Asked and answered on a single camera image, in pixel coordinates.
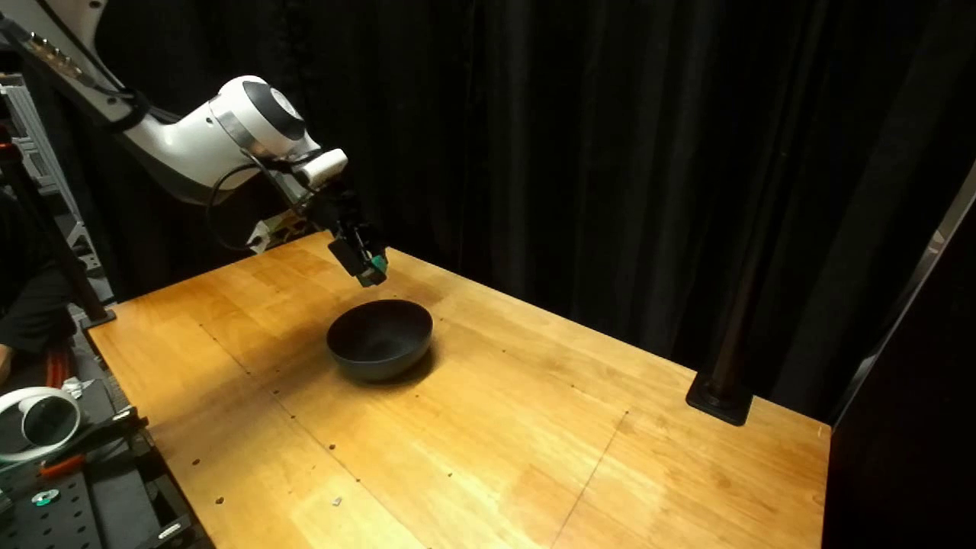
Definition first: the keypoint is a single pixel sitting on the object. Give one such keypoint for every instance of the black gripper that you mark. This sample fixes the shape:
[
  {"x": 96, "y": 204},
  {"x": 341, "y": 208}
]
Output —
[{"x": 341, "y": 217}]

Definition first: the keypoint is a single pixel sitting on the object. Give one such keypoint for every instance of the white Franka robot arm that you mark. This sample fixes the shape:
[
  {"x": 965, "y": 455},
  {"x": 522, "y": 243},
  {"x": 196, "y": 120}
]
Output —
[{"x": 192, "y": 132}]

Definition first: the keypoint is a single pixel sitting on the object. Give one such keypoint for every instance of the dark grey bowl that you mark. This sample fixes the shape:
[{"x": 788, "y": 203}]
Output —
[{"x": 381, "y": 339}]

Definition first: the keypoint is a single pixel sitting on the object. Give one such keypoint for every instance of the black curtain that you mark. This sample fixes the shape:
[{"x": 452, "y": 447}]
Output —
[{"x": 611, "y": 141}]

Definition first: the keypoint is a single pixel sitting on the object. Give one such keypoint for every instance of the black perforated side bench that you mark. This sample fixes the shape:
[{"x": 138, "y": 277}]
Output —
[{"x": 80, "y": 476}]

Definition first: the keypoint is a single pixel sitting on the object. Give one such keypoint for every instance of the white tape roll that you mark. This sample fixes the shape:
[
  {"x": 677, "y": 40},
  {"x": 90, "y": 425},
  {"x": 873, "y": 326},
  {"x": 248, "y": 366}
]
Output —
[{"x": 42, "y": 417}]

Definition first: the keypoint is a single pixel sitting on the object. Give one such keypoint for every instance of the black pole with base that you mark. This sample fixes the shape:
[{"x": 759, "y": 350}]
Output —
[{"x": 734, "y": 335}]

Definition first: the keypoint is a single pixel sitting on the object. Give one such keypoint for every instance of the dark panel with metal edge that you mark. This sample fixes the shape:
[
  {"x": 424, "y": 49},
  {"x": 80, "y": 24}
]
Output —
[{"x": 905, "y": 406}]

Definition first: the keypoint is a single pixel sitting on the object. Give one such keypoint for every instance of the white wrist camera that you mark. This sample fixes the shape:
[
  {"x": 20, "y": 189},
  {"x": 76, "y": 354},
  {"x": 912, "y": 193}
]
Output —
[{"x": 322, "y": 165}]

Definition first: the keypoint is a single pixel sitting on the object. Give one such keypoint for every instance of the grey metal frame strut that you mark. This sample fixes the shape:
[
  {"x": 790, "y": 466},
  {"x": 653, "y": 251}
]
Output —
[{"x": 49, "y": 193}]

